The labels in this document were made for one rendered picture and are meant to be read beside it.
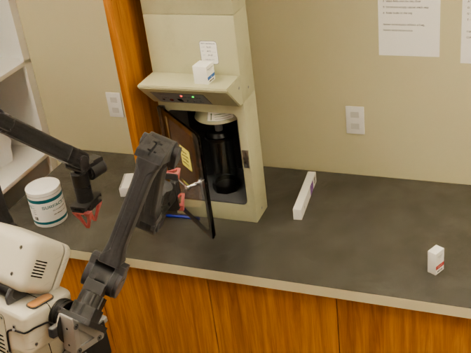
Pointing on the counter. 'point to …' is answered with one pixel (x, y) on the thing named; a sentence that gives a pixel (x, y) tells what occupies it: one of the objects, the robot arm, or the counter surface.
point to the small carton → (203, 72)
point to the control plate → (181, 97)
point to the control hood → (184, 83)
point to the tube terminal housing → (157, 50)
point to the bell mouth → (214, 118)
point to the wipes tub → (46, 202)
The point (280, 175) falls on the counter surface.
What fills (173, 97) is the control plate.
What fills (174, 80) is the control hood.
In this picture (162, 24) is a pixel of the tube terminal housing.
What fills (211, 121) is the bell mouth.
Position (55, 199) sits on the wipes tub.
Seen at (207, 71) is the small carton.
